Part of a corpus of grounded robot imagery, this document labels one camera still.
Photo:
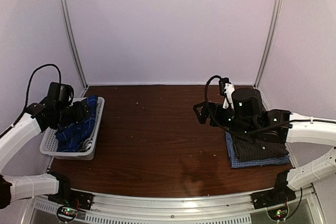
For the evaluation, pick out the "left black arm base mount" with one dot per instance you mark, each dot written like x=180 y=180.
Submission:
x=71 y=199

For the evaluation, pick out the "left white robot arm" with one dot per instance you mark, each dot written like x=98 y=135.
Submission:
x=57 y=110

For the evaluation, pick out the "aluminium frame post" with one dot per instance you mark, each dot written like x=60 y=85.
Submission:
x=276 y=10
x=72 y=43

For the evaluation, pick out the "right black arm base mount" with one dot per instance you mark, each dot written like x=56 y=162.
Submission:
x=280 y=194

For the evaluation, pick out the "light blue checked folded shirt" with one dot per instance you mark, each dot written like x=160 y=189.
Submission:
x=235 y=163

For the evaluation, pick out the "right aluminium frame post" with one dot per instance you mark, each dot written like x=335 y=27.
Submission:
x=276 y=10

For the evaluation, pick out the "white plastic laundry basket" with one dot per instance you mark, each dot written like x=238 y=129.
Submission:
x=49 y=142

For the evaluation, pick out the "left circuit board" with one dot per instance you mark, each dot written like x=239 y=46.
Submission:
x=65 y=213

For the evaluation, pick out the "dark striped folded shirt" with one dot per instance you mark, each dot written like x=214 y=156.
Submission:
x=252 y=150

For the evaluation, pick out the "blue plaid long sleeve shirt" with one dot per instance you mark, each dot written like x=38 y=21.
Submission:
x=77 y=137

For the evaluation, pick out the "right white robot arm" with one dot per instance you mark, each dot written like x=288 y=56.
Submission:
x=258 y=137

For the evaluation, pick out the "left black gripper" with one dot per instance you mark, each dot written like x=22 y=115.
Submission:
x=80 y=116

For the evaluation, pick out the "left aluminium frame post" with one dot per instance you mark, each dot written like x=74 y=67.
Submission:
x=72 y=43

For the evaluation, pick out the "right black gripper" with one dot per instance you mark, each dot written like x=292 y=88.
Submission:
x=216 y=109

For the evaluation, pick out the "circuit board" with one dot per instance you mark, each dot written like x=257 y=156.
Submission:
x=278 y=214
x=65 y=213

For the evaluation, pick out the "right circuit board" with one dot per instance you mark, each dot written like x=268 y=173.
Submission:
x=278 y=214

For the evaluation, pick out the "front aluminium rail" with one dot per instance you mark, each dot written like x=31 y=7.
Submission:
x=232 y=208

